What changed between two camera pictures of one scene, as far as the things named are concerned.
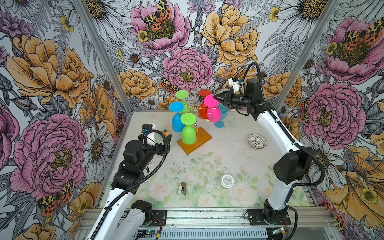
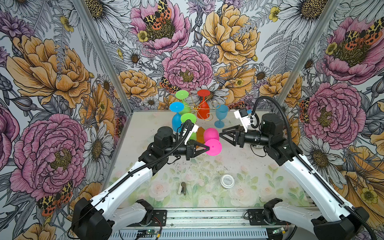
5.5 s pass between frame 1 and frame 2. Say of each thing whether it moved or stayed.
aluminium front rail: stayed
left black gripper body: moved
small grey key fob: stayed
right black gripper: moved
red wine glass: stayed
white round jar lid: stayed
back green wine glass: stayed
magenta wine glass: moved
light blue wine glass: stayed
